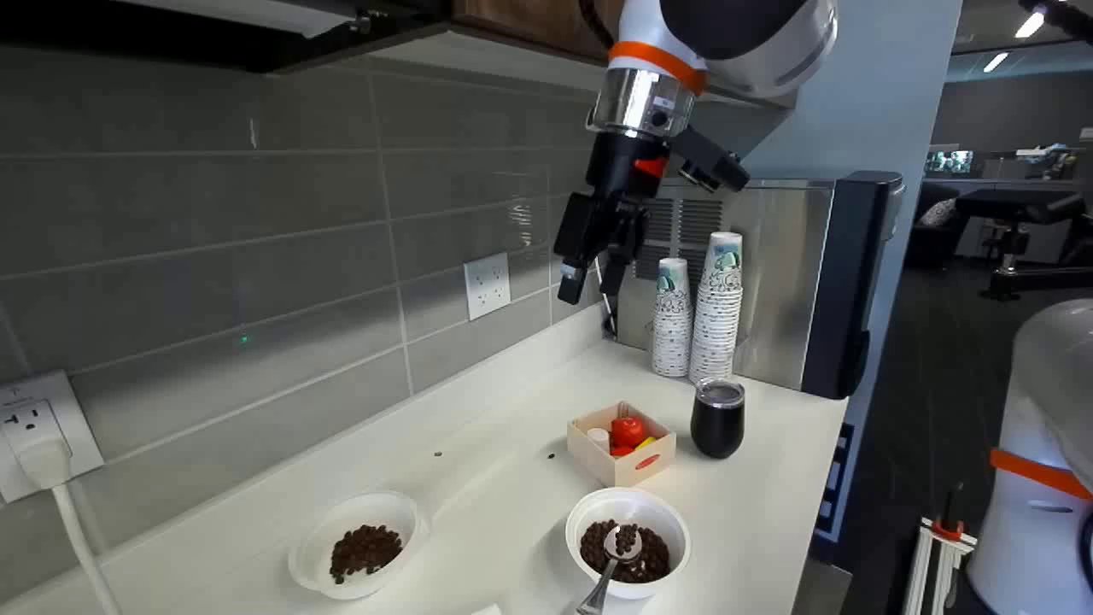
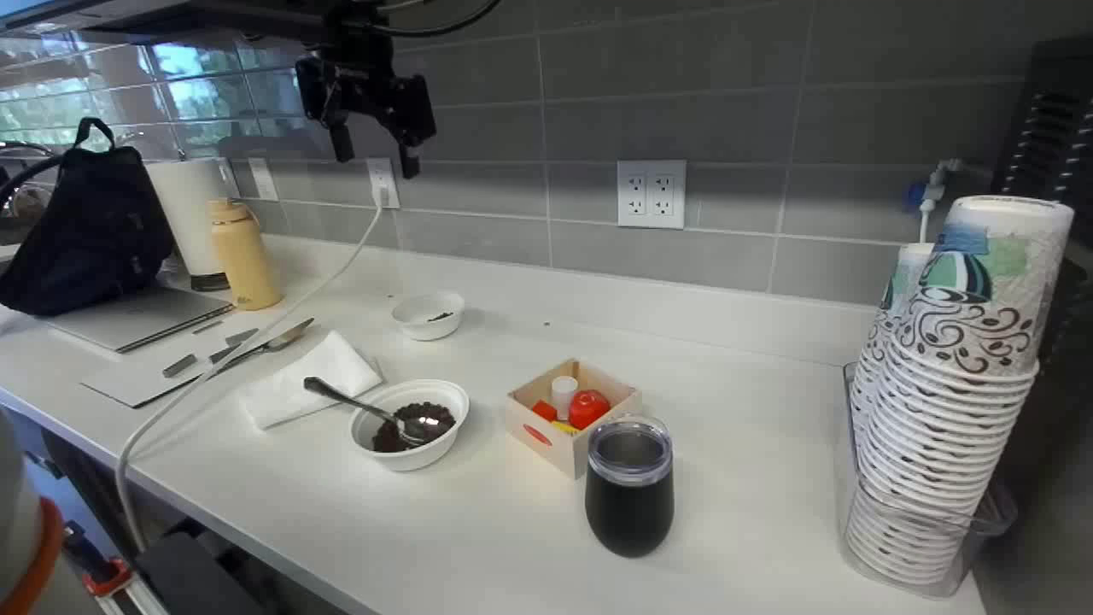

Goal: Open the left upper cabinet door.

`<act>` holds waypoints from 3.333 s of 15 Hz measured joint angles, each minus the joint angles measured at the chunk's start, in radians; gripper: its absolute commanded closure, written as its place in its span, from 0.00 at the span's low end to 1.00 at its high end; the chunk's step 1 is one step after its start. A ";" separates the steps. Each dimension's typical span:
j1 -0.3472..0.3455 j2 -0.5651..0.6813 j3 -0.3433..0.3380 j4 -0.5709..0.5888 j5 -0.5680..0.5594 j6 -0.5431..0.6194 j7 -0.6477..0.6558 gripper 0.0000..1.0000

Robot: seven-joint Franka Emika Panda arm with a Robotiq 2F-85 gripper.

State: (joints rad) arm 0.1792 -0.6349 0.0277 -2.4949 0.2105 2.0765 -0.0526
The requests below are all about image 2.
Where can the red clamp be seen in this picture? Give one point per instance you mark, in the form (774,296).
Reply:
(108,579)

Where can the grey object with orange rim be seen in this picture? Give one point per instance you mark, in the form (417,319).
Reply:
(19,513)

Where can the black stemless tumbler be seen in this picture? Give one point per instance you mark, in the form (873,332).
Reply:
(630,501)

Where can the white wall outlet with plug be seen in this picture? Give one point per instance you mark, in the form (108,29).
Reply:
(384,184)

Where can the white toy bottle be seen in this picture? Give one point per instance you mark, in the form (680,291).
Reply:
(565,395)

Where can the white bowl with coffee beans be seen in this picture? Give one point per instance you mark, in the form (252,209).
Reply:
(393,452)

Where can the small wooden toy box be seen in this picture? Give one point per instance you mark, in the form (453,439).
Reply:
(557,448)

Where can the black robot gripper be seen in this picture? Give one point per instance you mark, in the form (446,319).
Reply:
(379,96)

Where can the white cutting board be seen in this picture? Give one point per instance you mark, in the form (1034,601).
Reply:
(130,386)

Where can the white four-socket wall outlet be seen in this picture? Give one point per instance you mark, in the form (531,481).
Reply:
(651,193)

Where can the white paper towel roll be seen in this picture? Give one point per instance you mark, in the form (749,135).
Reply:
(188,218)

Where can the blue white spray bottle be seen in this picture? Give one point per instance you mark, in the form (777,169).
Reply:
(925,193)

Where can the tan insulated bottle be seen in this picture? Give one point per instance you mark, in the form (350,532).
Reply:
(249,264)

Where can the black backpack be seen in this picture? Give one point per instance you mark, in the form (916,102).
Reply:
(89,242)

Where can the small white bowl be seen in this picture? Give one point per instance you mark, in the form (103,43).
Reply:
(427,316)

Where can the small white wall outlet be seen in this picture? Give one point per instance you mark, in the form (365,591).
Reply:
(265,181)

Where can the long kitchen knife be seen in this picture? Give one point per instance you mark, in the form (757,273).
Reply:
(245,350)

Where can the white paper napkin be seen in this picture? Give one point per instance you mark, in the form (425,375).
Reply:
(301,381)

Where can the patterned paper cup stack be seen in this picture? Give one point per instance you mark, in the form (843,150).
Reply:
(959,387)

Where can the metal spoon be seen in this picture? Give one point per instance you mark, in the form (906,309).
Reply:
(343,399)

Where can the red toy tomato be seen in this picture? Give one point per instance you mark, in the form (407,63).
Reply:
(588,407)

